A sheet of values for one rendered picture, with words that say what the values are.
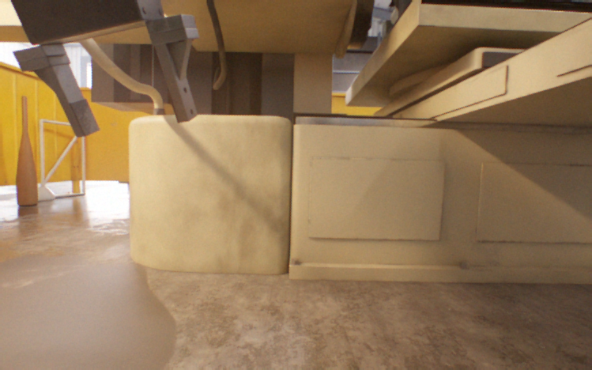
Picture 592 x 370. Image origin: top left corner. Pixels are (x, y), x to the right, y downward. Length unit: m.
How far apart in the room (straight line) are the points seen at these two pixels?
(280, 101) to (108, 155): 2.75
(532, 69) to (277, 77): 1.25
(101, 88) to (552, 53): 2.00
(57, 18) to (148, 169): 0.93
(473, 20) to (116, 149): 3.68
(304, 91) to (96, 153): 2.97
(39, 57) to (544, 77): 0.88
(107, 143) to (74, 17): 3.76
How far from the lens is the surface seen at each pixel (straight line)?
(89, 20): 0.38
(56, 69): 0.43
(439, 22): 1.10
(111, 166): 4.09
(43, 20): 0.41
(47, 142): 4.03
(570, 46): 0.82
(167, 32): 0.35
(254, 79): 1.84
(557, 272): 1.52
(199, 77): 1.87
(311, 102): 1.76
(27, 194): 3.40
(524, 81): 0.90
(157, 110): 1.37
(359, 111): 3.61
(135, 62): 2.03
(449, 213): 1.27
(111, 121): 4.11
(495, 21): 1.18
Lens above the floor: 0.43
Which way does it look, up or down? 4 degrees down
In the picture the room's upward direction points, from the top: 2 degrees clockwise
